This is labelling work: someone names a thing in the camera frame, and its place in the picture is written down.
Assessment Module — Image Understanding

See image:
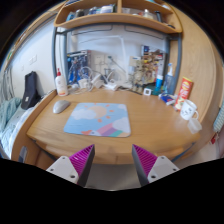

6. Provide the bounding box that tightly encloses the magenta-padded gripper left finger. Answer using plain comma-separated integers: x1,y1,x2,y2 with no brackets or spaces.
45,143,96,188

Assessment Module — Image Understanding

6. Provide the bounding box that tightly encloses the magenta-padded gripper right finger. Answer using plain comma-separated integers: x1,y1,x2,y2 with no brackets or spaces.
131,143,181,188

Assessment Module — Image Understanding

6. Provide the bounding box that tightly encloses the grey computer mouse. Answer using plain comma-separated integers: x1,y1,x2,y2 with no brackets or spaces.
52,99,72,115

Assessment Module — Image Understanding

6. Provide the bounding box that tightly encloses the pastel cloud print mouse pad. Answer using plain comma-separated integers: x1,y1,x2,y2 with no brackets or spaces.
63,102,132,138

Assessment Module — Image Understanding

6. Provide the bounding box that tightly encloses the clear plastic cup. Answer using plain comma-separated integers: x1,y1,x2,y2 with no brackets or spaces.
187,117,203,135

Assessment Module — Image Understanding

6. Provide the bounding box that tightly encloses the white mug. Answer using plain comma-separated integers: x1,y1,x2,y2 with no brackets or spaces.
179,99,200,122

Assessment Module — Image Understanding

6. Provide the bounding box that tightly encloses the bed with plaid bedding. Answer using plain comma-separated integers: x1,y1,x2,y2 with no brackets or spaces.
0,96,36,158

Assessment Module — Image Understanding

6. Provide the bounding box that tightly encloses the blue packet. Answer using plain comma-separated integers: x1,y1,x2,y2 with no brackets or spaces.
159,92,178,106

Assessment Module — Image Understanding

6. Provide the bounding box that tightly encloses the red snack can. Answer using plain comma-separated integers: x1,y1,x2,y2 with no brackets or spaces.
173,76,194,111

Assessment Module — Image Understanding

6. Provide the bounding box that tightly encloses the white red-pump lotion bottle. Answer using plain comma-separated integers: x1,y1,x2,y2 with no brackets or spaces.
54,67,69,98

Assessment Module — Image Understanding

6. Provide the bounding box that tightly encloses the teal bottle with blue cap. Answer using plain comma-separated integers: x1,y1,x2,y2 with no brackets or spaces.
153,74,164,96

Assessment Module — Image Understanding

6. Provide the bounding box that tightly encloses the black bag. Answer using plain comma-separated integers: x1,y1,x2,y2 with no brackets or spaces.
20,70,42,111

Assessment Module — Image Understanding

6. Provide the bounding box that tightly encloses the blue spray bottle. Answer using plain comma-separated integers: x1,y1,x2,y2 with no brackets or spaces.
164,62,176,95

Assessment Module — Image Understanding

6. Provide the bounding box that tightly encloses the white cube charger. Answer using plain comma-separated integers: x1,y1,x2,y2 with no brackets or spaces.
78,78,92,90

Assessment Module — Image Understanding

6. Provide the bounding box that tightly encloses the white plug adapter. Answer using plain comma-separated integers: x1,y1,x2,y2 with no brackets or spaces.
90,73,104,88

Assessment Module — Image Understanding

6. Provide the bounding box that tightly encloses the white power strip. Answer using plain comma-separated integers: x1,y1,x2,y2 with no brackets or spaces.
103,81,120,92

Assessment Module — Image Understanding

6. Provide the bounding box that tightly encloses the beige robot model figure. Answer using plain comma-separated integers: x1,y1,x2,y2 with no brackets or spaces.
131,54,164,94

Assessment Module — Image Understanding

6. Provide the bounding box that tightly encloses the blue robot model kit box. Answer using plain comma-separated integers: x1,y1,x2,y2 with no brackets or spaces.
66,49,92,84

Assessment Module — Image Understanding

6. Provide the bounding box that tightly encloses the colourful model kit box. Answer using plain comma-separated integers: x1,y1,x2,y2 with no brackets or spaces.
141,44,167,68

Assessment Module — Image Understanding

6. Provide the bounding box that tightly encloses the wooden shelf unit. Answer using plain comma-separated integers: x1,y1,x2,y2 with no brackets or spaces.
53,0,184,35

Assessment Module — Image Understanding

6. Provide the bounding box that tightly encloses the white wall switch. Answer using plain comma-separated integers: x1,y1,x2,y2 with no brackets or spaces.
29,54,38,66

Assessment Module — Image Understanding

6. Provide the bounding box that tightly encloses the white wall outlet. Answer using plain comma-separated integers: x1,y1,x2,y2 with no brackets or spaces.
93,54,114,73

